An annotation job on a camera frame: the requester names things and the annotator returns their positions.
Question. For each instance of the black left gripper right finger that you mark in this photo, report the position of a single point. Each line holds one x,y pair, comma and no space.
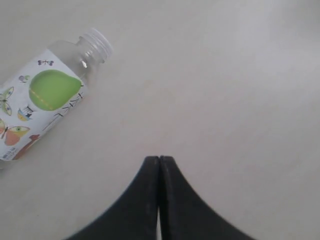
183,213

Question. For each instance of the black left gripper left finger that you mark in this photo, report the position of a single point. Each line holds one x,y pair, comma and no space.
134,215

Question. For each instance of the capless green pear tea bottle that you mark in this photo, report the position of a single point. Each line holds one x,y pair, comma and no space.
41,93

